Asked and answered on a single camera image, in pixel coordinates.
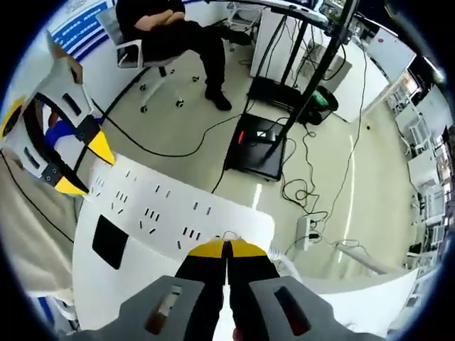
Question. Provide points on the black square pad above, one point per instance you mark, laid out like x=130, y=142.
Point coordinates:
x=110, y=241

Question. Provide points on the black bin green bag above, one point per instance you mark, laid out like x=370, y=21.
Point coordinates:
x=323, y=101

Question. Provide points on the blue white wall poster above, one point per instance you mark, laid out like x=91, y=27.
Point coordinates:
x=80, y=32

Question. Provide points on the row of white office desks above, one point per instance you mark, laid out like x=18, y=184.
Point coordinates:
x=419, y=124

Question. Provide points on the white office chair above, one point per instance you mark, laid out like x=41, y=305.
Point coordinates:
x=133, y=53

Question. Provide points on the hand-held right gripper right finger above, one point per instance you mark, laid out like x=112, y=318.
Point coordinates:
x=305, y=305

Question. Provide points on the person's right hand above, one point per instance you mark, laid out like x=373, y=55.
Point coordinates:
x=239, y=334

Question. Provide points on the black rolling stand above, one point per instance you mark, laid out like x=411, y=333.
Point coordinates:
x=273, y=90

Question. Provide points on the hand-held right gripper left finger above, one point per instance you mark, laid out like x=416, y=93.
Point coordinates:
x=149, y=312

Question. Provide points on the white perforated sheet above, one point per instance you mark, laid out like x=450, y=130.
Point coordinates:
x=220, y=220

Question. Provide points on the white panel red dot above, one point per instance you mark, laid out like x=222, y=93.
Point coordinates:
x=394, y=49

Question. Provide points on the white floor power strip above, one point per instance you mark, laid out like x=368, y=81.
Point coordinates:
x=307, y=231

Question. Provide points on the black floor case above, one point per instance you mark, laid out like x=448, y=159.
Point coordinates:
x=256, y=152

